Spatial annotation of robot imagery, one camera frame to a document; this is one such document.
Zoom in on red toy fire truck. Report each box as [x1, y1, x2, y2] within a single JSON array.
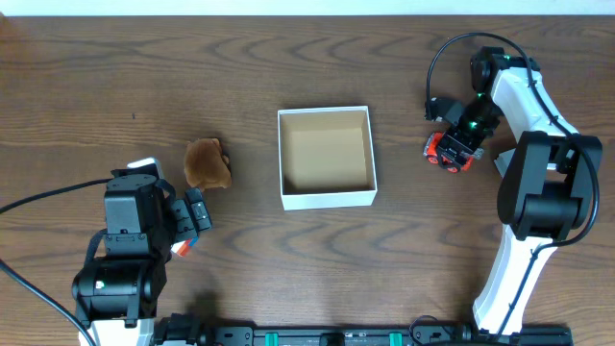
[[423, 132, 484, 173]]

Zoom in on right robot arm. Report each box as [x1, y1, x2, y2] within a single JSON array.
[[425, 47, 603, 336]]

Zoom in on white cardboard box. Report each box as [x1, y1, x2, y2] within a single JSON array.
[[278, 106, 378, 211]]

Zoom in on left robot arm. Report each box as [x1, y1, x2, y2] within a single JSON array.
[[72, 173, 211, 345]]

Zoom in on grey yellow toy truck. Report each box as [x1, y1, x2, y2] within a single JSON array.
[[494, 149, 515, 178]]

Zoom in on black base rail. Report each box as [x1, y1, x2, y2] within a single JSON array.
[[153, 314, 574, 346]]

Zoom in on brown plush toy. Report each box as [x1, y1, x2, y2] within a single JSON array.
[[184, 138, 232, 191]]

